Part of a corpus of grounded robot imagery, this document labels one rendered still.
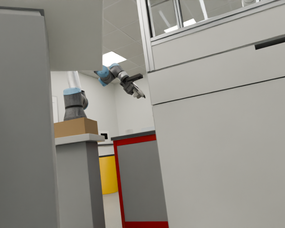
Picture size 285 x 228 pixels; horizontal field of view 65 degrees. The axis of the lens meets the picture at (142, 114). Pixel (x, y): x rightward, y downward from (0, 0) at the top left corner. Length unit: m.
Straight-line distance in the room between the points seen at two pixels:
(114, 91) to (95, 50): 6.15
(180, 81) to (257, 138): 0.35
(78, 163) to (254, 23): 1.13
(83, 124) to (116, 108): 5.47
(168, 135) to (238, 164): 0.27
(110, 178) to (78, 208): 2.63
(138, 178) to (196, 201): 0.85
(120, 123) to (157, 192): 5.19
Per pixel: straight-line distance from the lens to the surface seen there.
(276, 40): 0.96
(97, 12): 0.83
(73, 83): 1.71
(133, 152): 1.69
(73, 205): 1.45
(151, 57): 0.99
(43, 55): 0.68
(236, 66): 0.90
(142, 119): 6.34
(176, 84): 0.92
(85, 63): 0.86
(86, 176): 1.39
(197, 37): 0.96
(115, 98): 6.92
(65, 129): 1.46
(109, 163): 4.01
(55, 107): 5.15
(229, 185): 0.88
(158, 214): 1.70
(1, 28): 0.72
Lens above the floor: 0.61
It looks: 10 degrees up
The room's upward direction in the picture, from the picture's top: 7 degrees counter-clockwise
